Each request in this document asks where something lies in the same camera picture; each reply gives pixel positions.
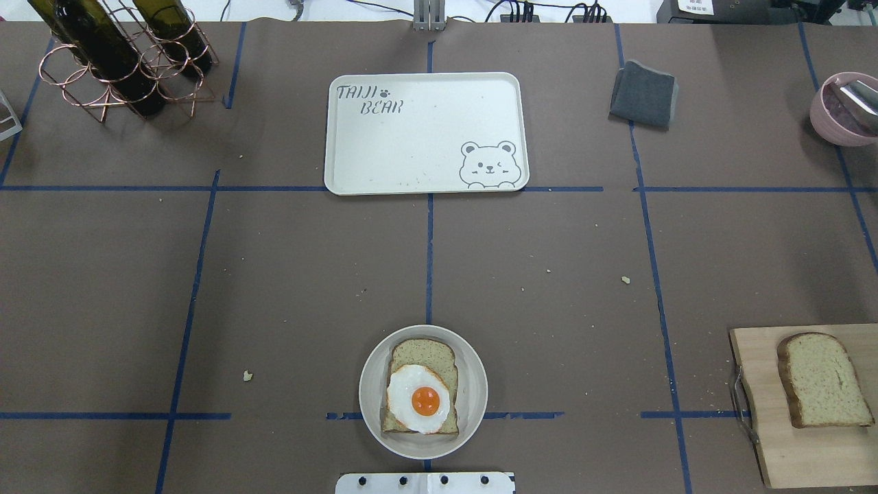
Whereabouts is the bread slice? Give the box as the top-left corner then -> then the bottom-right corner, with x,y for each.
382,340 -> 459,435
777,331 -> 876,429

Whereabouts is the white bear serving tray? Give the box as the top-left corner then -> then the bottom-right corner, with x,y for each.
324,72 -> 530,195

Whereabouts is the white round plate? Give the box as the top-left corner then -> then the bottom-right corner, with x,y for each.
358,325 -> 488,460

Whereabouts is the fried egg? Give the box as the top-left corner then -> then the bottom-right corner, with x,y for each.
383,364 -> 455,435

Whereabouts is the grey folded cloth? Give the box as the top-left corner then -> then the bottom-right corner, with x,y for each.
609,60 -> 678,130

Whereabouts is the dark green wine bottle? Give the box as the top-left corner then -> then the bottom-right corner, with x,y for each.
54,1 -> 166,117
134,1 -> 213,79
27,0 -> 88,67

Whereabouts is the pink bowl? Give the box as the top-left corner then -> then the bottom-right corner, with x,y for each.
809,71 -> 876,147

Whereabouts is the wooden cutting board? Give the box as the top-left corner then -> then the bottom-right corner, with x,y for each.
730,323 -> 877,489

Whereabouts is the metal scoop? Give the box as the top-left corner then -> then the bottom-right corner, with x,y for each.
830,80 -> 877,121

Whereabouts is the aluminium frame post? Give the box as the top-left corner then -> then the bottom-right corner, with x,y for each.
413,0 -> 447,32

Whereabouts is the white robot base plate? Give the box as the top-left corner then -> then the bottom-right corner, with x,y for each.
335,471 -> 517,493

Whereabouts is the copper wire bottle rack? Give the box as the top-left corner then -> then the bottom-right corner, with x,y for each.
30,1 -> 219,122

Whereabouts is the white wire cup rack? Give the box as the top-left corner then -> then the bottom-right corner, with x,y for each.
0,91 -> 23,141

